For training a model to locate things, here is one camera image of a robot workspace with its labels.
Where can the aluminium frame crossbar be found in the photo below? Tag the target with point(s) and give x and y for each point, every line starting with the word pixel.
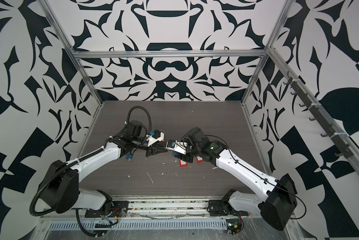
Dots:
pixel 168 54

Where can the black hook rail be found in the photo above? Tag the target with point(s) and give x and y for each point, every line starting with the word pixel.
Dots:
pixel 320 115

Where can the red padlock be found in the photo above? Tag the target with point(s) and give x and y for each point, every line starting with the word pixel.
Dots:
pixel 183 163
pixel 199 159

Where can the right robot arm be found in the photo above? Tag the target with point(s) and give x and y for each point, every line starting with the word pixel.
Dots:
pixel 275 199

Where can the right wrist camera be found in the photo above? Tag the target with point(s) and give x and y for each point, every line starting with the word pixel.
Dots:
pixel 180 147

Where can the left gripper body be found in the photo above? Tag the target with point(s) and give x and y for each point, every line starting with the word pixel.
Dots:
pixel 150 150

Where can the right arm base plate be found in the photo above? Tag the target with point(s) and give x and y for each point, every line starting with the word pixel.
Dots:
pixel 223 208

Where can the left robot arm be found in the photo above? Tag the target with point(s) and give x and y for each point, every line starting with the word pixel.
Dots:
pixel 59 191

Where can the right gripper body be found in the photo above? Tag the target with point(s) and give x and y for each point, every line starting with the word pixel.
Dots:
pixel 188 157

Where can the blue padlock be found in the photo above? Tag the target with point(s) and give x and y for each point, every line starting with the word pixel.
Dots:
pixel 129 157
pixel 172 146

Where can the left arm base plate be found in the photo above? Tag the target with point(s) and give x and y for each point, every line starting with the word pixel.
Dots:
pixel 113 209

